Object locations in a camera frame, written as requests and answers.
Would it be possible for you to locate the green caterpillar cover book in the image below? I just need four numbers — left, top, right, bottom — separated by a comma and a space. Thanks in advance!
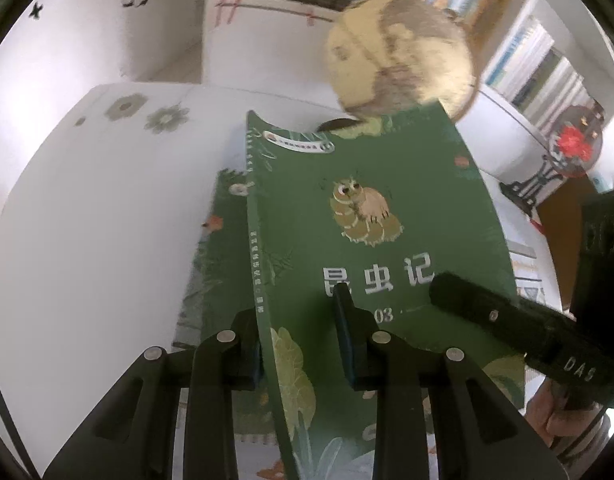
244, 99, 528, 480

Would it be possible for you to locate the round flower fan ornament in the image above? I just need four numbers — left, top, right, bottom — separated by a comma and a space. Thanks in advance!
498, 102, 608, 231

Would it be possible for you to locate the stack of green books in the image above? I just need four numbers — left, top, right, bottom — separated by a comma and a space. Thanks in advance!
172, 167, 288, 448

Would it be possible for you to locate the person's right hand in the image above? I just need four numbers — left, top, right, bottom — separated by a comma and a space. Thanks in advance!
524, 377, 610, 463

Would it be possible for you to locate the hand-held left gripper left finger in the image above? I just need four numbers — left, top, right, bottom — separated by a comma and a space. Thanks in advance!
42, 307, 265, 480

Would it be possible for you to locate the brown wooden cabinet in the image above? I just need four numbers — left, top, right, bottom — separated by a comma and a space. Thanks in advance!
532, 175, 588, 313

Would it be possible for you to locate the yellow desk globe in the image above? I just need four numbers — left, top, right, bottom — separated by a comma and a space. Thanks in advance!
314, 0, 478, 133

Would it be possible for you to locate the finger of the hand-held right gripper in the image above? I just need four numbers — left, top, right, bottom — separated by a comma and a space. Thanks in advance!
428, 271, 578, 361

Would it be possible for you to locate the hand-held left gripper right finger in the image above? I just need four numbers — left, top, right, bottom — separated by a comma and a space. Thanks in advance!
332, 282, 570, 480

